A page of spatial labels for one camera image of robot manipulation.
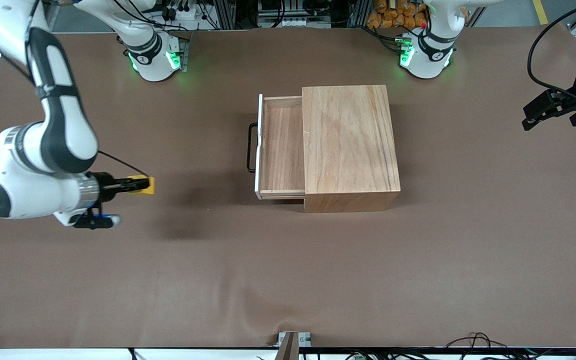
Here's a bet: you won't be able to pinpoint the yellow cube block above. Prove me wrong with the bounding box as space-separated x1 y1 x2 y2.
128 175 156 196

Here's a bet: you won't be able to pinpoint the wooden drawer with black handle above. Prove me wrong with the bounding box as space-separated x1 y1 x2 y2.
246 93 306 201

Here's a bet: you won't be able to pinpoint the wooden drawer cabinet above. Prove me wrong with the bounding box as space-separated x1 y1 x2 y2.
301 85 402 214

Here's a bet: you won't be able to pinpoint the brown table mat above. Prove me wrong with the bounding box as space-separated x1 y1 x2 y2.
0 22 576 349

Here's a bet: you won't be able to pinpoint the orange bag pile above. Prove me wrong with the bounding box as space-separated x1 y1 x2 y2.
366 0 430 30

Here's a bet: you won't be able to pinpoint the white power strip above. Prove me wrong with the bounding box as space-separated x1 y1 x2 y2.
260 16 332 29

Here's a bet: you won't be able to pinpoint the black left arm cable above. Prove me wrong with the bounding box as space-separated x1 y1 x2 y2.
526 0 576 96

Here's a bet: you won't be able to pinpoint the black arm base cables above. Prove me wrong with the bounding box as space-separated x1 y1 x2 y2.
360 22 414 56

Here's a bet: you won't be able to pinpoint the metal table clamp bracket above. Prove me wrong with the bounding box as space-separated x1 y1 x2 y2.
275 331 313 360

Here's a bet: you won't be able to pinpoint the black cable tangle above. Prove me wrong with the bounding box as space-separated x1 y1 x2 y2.
348 331 576 360

